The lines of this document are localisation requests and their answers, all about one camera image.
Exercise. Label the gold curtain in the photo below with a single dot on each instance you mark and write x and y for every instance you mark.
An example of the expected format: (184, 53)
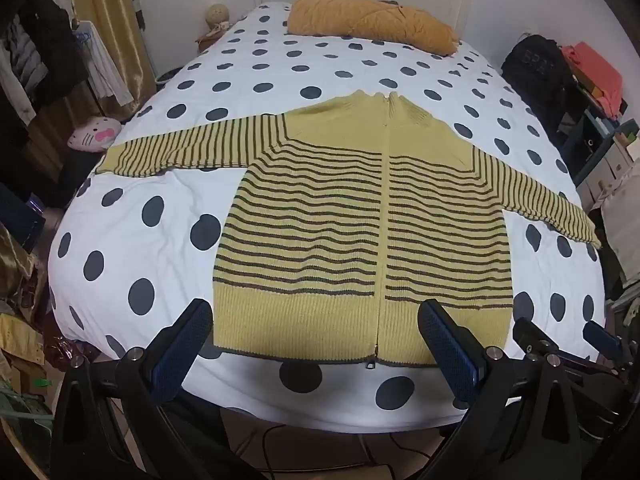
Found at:
(107, 0)

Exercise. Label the dark hanging jackets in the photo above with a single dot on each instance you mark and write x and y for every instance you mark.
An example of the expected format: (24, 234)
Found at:
(40, 50)

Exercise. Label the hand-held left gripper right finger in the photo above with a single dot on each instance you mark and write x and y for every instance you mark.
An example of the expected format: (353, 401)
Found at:
(452, 360)

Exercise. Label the white polka dot blanket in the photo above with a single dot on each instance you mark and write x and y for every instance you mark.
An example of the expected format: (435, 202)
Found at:
(150, 260)

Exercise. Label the pink white cat plush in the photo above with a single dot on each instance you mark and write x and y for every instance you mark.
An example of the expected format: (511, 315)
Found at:
(95, 135)

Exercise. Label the white hanging garment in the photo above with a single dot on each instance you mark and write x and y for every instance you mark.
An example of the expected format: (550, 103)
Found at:
(102, 70)

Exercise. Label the yellow striped knit sweater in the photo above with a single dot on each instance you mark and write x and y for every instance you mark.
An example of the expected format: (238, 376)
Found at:
(310, 240)

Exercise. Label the white storage drawers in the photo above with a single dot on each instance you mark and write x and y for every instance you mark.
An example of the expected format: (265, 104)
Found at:
(610, 160)

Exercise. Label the beige round plush doll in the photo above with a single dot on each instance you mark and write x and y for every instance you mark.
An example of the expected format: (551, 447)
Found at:
(217, 15)

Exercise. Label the coral cloth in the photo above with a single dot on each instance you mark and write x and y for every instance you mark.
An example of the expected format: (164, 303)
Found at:
(597, 70)

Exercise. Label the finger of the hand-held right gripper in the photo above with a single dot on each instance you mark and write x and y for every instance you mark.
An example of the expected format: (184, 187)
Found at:
(602, 337)
(532, 337)

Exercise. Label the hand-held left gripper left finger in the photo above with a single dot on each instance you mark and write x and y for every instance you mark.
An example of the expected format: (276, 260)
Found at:
(182, 355)

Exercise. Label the black backpack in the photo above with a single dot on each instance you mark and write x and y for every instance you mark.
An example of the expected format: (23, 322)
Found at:
(535, 70)

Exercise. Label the orange quilted pillow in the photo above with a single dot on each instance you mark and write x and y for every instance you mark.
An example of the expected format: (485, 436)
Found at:
(370, 20)

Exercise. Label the gold satin cloth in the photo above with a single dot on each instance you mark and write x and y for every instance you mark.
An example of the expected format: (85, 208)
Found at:
(12, 265)

